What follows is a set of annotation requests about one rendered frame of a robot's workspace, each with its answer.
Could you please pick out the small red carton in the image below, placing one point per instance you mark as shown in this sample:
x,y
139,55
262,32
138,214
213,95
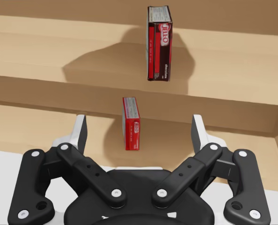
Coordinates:
x,y
132,129

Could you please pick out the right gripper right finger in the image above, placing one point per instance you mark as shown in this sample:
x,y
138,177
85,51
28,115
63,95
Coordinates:
x,y
185,171

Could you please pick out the dark red and brown carton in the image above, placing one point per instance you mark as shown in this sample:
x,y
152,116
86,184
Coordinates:
x,y
161,47

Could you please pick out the pale wooden shelf unit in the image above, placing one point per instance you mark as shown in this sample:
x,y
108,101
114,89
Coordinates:
x,y
47,58

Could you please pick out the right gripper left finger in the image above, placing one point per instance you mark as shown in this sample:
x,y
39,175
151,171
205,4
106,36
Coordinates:
x,y
92,171

